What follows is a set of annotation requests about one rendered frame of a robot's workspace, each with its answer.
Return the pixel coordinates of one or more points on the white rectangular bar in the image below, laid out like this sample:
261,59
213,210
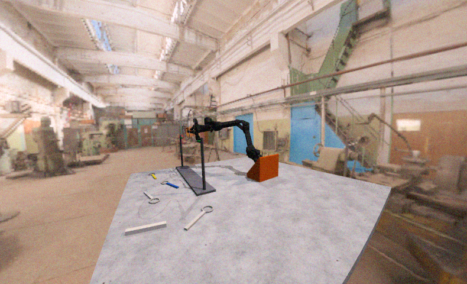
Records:
145,228

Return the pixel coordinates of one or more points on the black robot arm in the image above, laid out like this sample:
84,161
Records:
210,125

